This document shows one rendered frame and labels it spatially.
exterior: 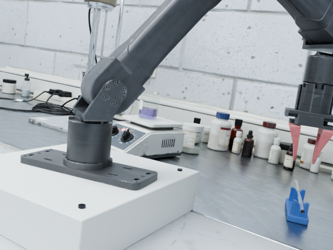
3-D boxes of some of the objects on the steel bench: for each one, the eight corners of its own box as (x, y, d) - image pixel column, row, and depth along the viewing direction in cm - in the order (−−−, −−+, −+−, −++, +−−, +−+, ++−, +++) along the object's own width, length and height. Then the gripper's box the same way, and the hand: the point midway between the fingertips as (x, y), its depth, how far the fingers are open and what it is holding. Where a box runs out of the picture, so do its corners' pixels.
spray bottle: (19, 95, 166) (21, 73, 165) (25, 95, 170) (27, 73, 168) (25, 97, 165) (27, 74, 163) (31, 96, 168) (33, 74, 167)
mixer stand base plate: (72, 134, 102) (73, 130, 102) (26, 120, 112) (27, 117, 112) (134, 127, 128) (135, 124, 128) (92, 116, 138) (92, 114, 138)
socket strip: (98, 115, 143) (99, 104, 143) (32, 98, 163) (33, 89, 162) (107, 114, 148) (108, 104, 148) (42, 98, 168) (42, 89, 167)
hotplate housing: (123, 163, 80) (128, 128, 79) (90, 148, 89) (93, 116, 88) (187, 156, 96) (192, 127, 95) (154, 144, 105) (157, 117, 104)
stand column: (108, 120, 128) (134, -90, 118) (102, 119, 130) (127, -89, 119) (113, 120, 131) (139, -86, 120) (107, 119, 132) (132, -85, 121)
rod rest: (307, 226, 60) (312, 205, 59) (286, 220, 61) (291, 200, 60) (303, 207, 69) (307, 189, 69) (285, 202, 70) (288, 184, 70)
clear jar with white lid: (186, 148, 106) (190, 121, 105) (203, 153, 103) (208, 126, 102) (174, 150, 101) (179, 122, 100) (193, 156, 98) (197, 127, 97)
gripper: (291, 79, 67) (276, 160, 69) (351, 87, 64) (333, 171, 66) (290, 80, 73) (276, 154, 76) (344, 87, 71) (328, 163, 73)
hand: (304, 157), depth 71 cm, fingers open, 3 cm apart
